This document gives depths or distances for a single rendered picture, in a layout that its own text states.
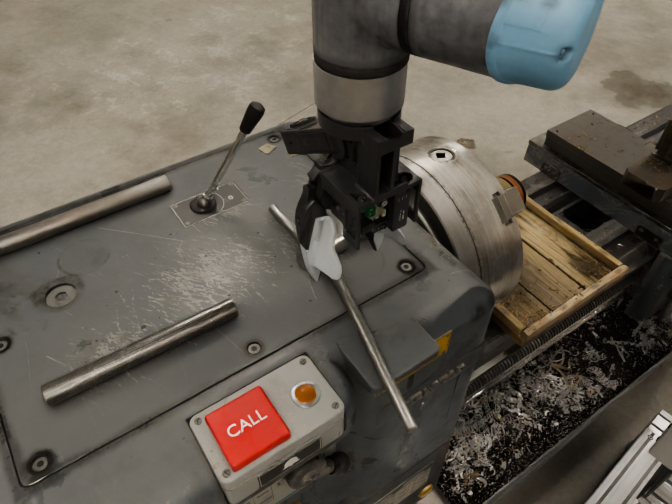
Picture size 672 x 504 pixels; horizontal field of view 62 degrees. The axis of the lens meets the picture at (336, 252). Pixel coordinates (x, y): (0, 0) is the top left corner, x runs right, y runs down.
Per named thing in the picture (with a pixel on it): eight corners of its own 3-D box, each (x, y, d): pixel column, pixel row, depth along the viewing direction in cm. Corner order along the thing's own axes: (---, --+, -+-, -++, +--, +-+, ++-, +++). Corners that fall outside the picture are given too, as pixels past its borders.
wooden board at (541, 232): (522, 348, 105) (528, 336, 102) (402, 237, 125) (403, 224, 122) (622, 280, 116) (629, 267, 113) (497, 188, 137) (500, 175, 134)
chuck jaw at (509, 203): (455, 239, 93) (501, 227, 82) (443, 212, 93) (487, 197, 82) (502, 214, 97) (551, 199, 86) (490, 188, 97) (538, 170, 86)
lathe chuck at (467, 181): (468, 361, 95) (496, 218, 73) (359, 259, 114) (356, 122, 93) (505, 337, 98) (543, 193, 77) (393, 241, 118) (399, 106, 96)
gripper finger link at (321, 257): (317, 313, 56) (342, 241, 51) (288, 277, 60) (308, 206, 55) (341, 306, 58) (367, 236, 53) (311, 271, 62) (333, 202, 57)
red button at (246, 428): (235, 477, 50) (232, 468, 48) (206, 425, 53) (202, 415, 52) (292, 441, 52) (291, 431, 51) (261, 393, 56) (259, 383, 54)
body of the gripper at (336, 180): (353, 257, 51) (357, 149, 42) (304, 205, 56) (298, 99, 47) (418, 225, 54) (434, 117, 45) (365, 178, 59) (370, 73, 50)
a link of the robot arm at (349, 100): (294, 49, 44) (376, 23, 47) (297, 100, 47) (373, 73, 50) (348, 90, 40) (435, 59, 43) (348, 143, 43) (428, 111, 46)
